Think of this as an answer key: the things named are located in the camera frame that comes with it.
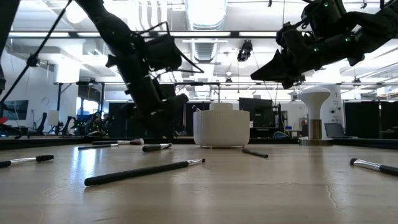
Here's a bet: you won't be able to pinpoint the black table edge rail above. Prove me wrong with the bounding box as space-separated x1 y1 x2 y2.
0 136 398 151

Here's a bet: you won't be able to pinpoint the black left camera cable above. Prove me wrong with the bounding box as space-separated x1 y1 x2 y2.
133 21 205 75

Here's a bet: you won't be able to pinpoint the long black makeup brush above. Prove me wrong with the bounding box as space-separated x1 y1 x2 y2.
84 157 206 187

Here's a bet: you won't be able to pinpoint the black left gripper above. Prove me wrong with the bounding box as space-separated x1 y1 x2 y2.
105 52 190 138

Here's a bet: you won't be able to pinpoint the black overhead frame bar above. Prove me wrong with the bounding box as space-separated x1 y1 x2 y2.
6 30 398 39

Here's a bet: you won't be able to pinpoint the grey laptop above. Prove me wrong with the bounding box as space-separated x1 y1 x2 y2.
324 123 358 139

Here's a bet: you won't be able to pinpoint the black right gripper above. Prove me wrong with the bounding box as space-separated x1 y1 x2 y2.
250 21 324 90

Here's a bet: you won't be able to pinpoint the white mushroom table lamp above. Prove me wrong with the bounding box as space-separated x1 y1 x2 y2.
297 86 333 146

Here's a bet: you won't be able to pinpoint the white box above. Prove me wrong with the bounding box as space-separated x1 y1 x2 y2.
46 110 60 127

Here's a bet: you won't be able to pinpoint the dark wall screen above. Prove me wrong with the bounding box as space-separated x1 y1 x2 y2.
2 100 29 121

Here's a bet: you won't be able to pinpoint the white ribbed round container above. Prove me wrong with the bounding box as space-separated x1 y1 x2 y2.
193 102 251 149

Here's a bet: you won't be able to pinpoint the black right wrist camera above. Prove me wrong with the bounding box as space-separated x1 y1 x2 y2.
301 0 348 38

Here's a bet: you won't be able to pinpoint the thin dark makeup brush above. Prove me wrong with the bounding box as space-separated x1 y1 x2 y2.
78 143 120 151

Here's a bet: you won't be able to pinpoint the black ceiling camera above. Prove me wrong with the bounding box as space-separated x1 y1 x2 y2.
25 53 40 68
236 39 253 62

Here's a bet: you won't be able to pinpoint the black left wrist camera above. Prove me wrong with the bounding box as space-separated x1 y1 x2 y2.
144 32 183 72

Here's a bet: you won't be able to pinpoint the black brush long silver ferrule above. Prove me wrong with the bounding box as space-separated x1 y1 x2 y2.
349 157 398 177

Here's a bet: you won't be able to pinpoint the black spoolie brush silver ferrule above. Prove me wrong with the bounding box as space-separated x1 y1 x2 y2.
0 154 55 169

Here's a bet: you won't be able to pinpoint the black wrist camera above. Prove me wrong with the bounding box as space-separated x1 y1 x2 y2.
144 32 183 72
301 0 348 38

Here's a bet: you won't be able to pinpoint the fluffy powder makeup brush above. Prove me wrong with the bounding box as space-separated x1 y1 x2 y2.
91 138 145 146

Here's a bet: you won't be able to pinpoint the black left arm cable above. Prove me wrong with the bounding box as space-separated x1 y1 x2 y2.
0 0 74 105

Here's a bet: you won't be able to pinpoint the short thick black brush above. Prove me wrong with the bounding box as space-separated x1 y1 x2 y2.
142 142 173 153

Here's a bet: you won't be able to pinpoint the black partition panels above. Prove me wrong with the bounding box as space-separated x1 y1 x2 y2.
108 101 212 138
344 101 398 140

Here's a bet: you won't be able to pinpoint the black monitor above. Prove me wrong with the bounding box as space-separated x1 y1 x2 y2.
238 97 274 128

